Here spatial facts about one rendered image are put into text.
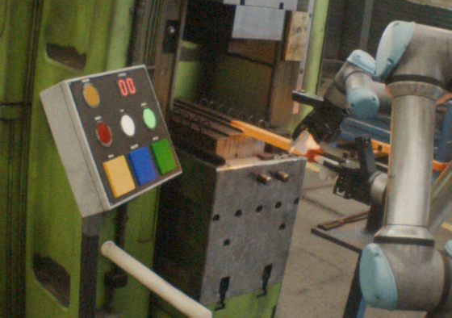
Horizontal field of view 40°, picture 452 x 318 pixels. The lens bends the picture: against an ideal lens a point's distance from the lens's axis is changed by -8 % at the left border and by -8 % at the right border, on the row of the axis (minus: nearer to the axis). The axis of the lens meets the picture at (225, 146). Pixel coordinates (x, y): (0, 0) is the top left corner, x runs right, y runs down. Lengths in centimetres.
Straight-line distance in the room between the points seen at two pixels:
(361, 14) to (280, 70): 911
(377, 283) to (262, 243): 101
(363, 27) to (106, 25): 962
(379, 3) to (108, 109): 979
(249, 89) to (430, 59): 117
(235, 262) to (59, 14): 95
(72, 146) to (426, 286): 75
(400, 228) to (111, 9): 99
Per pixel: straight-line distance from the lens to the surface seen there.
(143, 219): 201
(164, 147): 158
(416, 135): 118
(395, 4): 1087
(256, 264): 212
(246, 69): 230
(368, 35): 1118
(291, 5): 199
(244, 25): 186
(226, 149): 193
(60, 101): 137
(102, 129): 140
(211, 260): 197
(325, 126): 175
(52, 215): 223
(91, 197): 137
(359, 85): 160
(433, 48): 122
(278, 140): 188
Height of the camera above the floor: 146
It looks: 15 degrees down
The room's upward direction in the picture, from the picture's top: 8 degrees clockwise
